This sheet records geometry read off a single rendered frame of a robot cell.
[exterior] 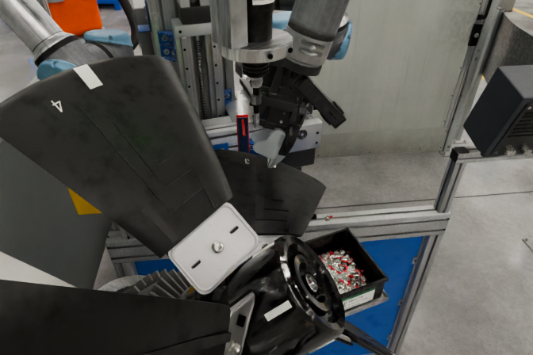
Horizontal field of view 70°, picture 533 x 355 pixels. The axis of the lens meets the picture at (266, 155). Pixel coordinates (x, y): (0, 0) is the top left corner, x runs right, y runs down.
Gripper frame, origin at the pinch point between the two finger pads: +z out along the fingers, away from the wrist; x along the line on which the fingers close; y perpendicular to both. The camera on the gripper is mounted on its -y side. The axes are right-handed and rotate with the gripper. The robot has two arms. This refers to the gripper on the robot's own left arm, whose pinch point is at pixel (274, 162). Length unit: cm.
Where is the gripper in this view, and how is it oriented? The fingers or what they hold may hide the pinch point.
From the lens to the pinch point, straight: 71.5
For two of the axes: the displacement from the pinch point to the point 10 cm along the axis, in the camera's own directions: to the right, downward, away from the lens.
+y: -9.5, -1.8, -2.6
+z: -2.9, 8.1, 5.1
